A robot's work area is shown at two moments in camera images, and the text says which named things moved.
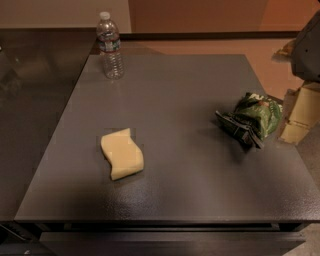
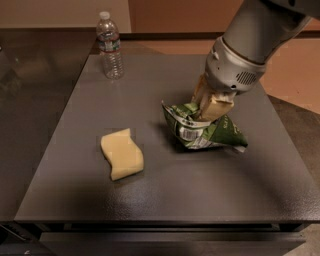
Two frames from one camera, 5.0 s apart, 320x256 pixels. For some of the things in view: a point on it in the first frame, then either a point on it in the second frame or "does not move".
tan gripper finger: x=301 y=112 -> x=227 y=70
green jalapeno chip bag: x=253 y=118 -> x=187 y=126
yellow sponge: x=123 y=154 does not move
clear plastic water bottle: x=109 y=44 does not move
